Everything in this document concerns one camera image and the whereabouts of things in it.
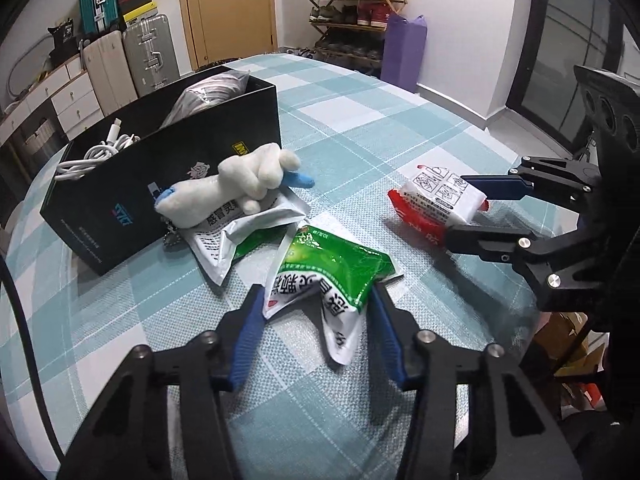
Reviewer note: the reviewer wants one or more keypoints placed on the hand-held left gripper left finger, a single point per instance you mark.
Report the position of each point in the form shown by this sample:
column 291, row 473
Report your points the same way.
column 245, row 335

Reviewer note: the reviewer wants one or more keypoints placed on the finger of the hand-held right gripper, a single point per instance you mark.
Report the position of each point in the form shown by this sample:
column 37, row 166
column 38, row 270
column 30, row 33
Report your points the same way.
column 495, row 186
column 480, row 242

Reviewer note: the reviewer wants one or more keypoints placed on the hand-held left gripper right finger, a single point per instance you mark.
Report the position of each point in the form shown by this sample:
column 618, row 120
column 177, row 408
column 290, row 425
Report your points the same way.
column 387, row 340

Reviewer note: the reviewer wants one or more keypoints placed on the red and white tissue packet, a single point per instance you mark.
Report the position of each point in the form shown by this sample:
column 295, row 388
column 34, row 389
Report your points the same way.
column 435, row 200

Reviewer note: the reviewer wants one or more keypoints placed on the black cardboard box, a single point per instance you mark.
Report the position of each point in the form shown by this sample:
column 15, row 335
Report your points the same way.
column 125, row 185

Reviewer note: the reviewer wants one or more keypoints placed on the zip bag with cream band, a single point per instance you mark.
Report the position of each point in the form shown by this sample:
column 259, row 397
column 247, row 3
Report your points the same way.
column 200, row 97

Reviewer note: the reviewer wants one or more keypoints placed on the green and white medicine packet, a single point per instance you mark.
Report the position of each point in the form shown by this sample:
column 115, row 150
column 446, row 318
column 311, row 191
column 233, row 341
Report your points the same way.
column 220, row 245

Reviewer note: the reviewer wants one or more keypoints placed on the cardboard box under table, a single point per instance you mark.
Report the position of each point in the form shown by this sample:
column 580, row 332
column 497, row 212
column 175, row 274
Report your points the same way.
column 560, row 330

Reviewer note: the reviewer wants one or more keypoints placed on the glass sliding door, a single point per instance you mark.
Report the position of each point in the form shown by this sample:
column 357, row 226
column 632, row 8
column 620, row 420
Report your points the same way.
column 560, row 60

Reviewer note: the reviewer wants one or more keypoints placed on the white plush toy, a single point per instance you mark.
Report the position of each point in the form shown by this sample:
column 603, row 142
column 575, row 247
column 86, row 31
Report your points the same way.
column 200, row 200

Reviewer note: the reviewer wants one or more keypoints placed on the purple bag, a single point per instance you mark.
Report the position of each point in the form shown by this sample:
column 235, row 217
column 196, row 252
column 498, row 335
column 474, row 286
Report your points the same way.
column 402, row 55

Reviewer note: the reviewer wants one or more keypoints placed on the rows of shoes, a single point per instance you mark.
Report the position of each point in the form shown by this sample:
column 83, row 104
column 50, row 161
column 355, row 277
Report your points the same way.
column 370, row 10

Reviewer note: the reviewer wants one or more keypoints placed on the wooden shoe rack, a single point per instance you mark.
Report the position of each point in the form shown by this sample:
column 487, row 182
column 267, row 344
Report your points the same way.
column 350, row 26

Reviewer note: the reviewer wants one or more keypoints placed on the white desk with drawers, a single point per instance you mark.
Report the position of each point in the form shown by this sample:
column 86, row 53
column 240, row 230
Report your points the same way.
column 75, row 102

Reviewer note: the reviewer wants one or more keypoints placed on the white woven basket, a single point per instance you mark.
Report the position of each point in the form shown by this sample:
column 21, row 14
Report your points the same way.
column 40, row 132

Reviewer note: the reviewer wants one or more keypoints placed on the beige suitcase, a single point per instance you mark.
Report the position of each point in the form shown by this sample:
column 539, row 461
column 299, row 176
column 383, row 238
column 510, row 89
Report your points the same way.
column 110, row 70

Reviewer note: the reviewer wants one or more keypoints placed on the silver suitcase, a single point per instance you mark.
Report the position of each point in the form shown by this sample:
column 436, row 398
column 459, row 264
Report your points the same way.
column 150, row 50

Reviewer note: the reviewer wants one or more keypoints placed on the wooden door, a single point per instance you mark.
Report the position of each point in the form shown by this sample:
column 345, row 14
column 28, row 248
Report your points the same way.
column 225, row 10

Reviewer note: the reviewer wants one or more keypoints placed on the yellow and white shoe box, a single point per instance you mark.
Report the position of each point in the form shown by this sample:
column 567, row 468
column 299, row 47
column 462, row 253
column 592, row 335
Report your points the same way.
column 140, row 16

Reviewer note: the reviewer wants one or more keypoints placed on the white oval hoop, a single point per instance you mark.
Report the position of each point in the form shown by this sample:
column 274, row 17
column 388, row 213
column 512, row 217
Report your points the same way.
column 15, row 77

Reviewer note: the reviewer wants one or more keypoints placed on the black paper bag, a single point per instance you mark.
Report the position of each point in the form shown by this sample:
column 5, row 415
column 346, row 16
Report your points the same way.
column 65, row 40

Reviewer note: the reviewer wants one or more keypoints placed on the plain black shoe box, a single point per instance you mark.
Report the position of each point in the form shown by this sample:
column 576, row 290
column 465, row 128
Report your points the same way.
column 137, row 4

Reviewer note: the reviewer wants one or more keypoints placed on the teal suitcase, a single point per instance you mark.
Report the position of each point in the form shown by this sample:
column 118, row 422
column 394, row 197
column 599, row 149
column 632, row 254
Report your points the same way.
column 97, row 0

